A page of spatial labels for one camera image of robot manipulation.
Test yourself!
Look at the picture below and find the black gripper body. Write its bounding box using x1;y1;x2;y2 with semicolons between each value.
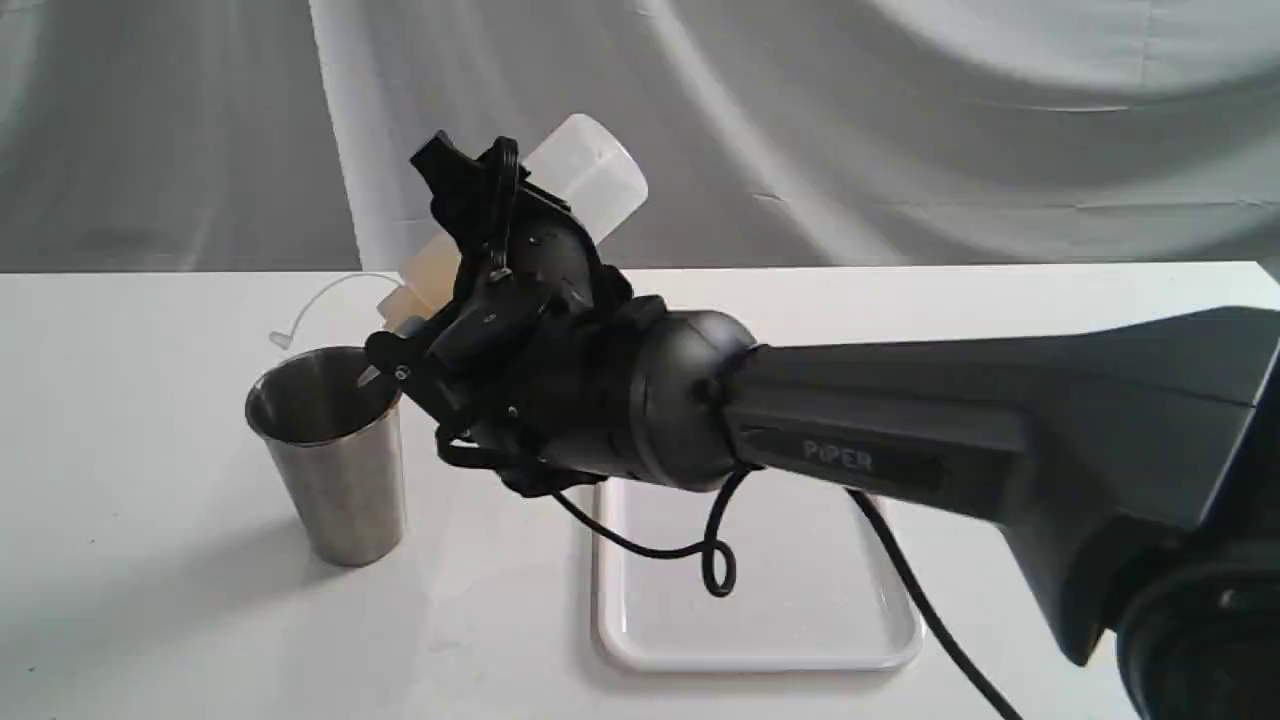
420;190;652;498

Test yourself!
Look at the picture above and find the translucent squeeze bottle amber liquid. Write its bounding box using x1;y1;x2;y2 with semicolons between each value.
268;113;649;389

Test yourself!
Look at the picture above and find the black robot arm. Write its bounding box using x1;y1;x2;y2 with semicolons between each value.
364;132;1279;719

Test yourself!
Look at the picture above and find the stainless steel cup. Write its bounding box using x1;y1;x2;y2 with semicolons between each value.
244;346;406;568

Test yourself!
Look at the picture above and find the grey fabric backdrop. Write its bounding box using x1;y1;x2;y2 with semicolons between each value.
1;1;1279;274

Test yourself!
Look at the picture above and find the white rectangular plastic tray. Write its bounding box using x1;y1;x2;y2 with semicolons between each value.
594;470;925;674

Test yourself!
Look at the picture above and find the black cable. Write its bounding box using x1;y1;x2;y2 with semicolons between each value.
436;430;1027;720

